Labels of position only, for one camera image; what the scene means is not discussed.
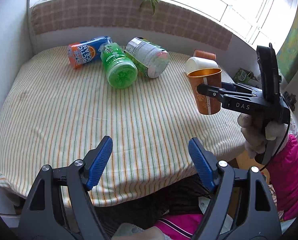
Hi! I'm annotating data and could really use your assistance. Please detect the orange paper cup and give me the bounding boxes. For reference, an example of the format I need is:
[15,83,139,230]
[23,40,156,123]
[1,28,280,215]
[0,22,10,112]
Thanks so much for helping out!
[193,50,217,61]
[187,68,222,115]

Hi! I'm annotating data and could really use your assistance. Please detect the white plastic cup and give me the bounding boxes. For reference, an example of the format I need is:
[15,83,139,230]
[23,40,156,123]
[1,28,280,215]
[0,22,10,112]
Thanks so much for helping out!
[185,57,219,74]

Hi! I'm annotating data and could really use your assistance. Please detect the white gloved right hand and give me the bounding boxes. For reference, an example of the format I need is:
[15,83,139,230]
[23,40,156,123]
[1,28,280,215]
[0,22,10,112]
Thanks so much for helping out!
[237,113,289,159]

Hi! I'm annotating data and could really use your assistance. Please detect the green white paper bag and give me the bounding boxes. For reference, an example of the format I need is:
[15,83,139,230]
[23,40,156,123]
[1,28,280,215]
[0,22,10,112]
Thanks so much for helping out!
[233,68,261,88]

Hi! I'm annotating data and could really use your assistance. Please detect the clear labelled plastic bottle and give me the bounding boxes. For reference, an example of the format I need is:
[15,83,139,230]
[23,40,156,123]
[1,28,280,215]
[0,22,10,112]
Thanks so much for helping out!
[125,37,170,79]

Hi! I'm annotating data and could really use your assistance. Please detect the brown plaid sill cloth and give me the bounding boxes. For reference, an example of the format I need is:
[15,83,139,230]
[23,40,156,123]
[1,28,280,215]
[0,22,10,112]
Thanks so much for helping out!
[31,0,233,50]

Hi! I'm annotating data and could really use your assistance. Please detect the green plastic bottle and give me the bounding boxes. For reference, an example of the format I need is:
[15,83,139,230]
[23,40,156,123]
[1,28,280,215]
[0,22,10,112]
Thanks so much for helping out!
[101,43,138,89]

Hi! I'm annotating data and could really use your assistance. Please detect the striped table cloth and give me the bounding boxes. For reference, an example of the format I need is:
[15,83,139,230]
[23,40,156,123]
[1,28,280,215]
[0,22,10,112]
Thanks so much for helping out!
[0,47,244,206]

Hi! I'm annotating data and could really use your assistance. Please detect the blue orange soda can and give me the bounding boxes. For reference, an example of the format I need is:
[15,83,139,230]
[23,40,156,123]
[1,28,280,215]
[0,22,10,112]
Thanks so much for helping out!
[68,36,112,69]

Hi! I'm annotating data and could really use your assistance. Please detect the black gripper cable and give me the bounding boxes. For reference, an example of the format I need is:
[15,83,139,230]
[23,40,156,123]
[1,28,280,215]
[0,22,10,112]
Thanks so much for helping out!
[259,122,291,172]

